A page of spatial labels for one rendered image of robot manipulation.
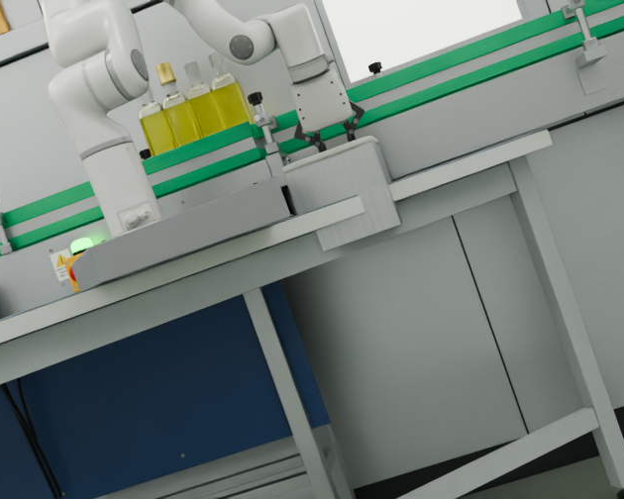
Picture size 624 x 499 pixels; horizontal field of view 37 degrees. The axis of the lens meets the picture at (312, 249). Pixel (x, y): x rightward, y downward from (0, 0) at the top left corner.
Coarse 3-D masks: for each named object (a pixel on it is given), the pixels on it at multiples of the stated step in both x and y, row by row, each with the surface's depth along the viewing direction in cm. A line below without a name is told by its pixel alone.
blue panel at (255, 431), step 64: (64, 320) 196; (192, 320) 192; (64, 384) 197; (128, 384) 195; (192, 384) 194; (256, 384) 192; (0, 448) 200; (64, 448) 198; (128, 448) 196; (192, 448) 195
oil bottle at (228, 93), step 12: (216, 84) 199; (228, 84) 198; (240, 84) 203; (216, 96) 199; (228, 96) 199; (240, 96) 199; (228, 108) 199; (240, 108) 199; (228, 120) 199; (240, 120) 199; (252, 120) 202
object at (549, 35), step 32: (608, 0) 186; (512, 32) 189; (544, 32) 188; (576, 32) 187; (608, 32) 186; (416, 64) 192; (448, 64) 191; (480, 64) 190; (512, 64) 189; (352, 96) 194; (384, 96) 193; (416, 96) 192; (288, 128) 196
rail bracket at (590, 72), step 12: (576, 0) 172; (564, 12) 186; (576, 12) 176; (588, 36) 176; (588, 48) 175; (600, 48) 174; (576, 60) 184; (588, 60) 175; (588, 72) 185; (600, 72) 185; (588, 84) 185; (600, 84) 185
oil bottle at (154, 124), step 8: (144, 104) 203; (152, 104) 202; (160, 104) 204; (144, 112) 201; (152, 112) 201; (160, 112) 201; (144, 120) 201; (152, 120) 201; (160, 120) 201; (144, 128) 202; (152, 128) 201; (160, 128) 201; (168, 128) 202; (152, 136) 202; (160, 136) 201; (168, 136) 201; (152, 144) 202; (160, 144) 201; (168, 144) 201; (152, 152) 202; (160, 152) 202
